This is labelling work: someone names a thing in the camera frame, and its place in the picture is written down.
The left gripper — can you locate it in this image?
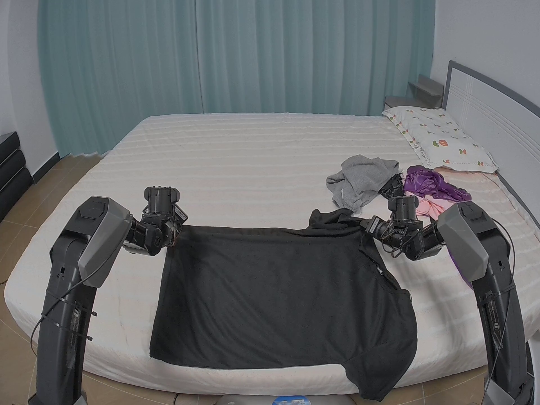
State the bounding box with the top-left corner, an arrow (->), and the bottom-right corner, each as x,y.
160,203 -> 189,244

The bed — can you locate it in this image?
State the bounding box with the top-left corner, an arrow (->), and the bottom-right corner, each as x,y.
4,61 -> 540,395

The black cable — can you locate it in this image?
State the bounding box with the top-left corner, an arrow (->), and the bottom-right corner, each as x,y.
477,213 -> 518,311

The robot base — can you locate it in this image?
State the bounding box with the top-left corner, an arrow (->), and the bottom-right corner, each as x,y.
217,395 -> 321,405

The black patterned garment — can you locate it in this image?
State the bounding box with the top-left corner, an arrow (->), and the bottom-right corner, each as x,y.
379,173 -> 406,201

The black chest of drawers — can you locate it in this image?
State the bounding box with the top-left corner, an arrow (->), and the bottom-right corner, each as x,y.
0,131 -> 32,222

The pink garment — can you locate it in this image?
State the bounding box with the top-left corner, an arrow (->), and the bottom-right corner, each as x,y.
415,197 -> 444,222

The black T-shirt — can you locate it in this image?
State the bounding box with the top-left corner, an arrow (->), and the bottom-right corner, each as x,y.
150,208 -> 418,401

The grey bedside table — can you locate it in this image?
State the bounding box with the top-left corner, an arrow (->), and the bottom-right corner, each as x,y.
384,74 -> 444,109

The blue-green curtain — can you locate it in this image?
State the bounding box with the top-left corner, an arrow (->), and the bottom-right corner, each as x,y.
194,0 -> 435,117
38,0 -> 199,159

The grey garment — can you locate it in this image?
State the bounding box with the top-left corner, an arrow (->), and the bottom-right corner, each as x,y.
326,154 -> 400,217

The white printed pillow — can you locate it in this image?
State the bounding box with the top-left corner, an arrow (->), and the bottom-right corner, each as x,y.
382,106 -> 499,173

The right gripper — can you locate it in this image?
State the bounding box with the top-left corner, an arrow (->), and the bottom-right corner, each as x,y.
364,216 -> 398,244

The purple garment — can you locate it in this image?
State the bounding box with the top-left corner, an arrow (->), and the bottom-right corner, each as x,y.
403,165 -> 475,291

